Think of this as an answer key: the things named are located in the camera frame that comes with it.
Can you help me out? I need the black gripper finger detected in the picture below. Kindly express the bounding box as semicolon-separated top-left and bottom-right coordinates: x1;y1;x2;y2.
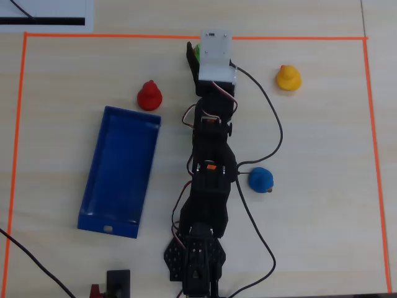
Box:
185;41;201;94

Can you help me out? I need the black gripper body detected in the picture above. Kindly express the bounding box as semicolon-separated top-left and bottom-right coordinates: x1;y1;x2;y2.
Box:
195;78;237;98

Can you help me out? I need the red rubber duck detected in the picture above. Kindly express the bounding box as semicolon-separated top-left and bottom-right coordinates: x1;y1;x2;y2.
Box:
136;79;163;112

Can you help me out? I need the yellow rubber duck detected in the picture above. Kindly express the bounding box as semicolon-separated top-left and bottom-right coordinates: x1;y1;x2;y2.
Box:
275;64;303;92

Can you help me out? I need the blue rubber duck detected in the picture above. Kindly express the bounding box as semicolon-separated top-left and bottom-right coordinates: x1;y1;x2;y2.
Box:
248;166;275;194

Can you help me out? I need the blue rectangular plastic box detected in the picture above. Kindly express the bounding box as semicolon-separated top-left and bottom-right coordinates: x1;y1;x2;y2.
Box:
77;106;162;240

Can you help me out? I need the orange tape border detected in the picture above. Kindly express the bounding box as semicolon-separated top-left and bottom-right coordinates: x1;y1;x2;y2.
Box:
0;31;393;298

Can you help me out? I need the white sheet with black strip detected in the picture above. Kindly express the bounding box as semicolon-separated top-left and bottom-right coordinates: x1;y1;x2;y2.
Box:
0;0;94;33

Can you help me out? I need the black table clamp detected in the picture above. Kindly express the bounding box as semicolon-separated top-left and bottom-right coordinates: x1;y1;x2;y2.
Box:
105;269;132;298

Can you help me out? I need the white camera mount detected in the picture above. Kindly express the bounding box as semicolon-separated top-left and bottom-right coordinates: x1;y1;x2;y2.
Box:
197;29;239;86

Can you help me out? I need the long black camera cable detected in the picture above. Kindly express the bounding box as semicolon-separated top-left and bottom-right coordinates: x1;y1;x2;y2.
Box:
228;61;283;298

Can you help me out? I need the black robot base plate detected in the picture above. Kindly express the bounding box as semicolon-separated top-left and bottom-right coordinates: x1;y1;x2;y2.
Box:
163;235;227;296

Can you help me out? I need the thin black cable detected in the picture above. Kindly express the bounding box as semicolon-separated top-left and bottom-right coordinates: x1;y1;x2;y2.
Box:
10;0;37;20

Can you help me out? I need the thick black cable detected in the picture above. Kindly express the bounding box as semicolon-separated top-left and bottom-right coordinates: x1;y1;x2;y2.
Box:
0;228;77;298

